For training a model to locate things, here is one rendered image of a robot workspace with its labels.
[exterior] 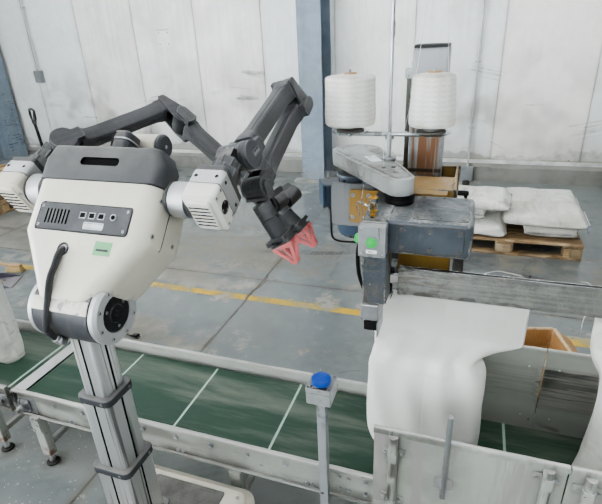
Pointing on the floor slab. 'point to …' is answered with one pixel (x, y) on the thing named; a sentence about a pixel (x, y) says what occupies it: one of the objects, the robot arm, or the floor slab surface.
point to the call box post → (323, 454)
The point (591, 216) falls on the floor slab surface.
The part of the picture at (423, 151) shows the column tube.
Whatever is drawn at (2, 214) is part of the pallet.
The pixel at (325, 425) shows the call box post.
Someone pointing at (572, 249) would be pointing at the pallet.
